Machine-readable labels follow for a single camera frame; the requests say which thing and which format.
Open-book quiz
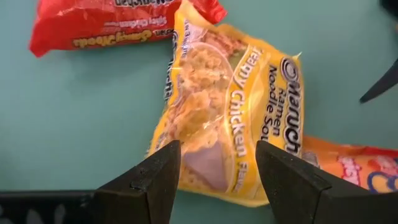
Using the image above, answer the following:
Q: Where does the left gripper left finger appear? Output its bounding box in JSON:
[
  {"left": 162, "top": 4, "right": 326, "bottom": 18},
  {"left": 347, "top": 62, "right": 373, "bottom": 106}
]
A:
[{"left": 93, "top": 139, "right": 182, "bottom": 224}]

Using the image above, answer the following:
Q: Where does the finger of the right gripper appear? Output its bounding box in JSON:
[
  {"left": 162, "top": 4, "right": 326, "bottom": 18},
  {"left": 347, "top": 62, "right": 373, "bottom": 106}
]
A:
[
  {"left": 379, "top": 0, "right": 398, "bottom": 18},
  {"left": 359, "top": 58, "right": 398, "bottom": 105}
]

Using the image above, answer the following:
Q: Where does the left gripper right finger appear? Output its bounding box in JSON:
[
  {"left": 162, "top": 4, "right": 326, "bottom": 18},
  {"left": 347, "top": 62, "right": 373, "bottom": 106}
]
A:
[{"left": 254, "top": 139, "right": 333, "bottom": 224}]

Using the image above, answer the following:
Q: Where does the yellow Maruchan ramen packet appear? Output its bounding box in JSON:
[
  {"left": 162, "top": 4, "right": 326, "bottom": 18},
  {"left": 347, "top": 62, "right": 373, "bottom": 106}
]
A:
[{"left": 146, "top": 0, "right": 305, "bottom": 208}]

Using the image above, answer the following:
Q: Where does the orange Maruchan noodle packet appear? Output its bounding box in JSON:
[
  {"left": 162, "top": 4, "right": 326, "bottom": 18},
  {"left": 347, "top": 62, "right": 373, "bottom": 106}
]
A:
[{"left": 301, "top": 135, "right": 398, "bottom": 195}]

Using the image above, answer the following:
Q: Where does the red Maruchan noodle packet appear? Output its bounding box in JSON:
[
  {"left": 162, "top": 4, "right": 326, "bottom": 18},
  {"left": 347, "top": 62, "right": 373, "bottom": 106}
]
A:
[{"left": 29, "top": 0, "right": 228, "bottom": 58}]

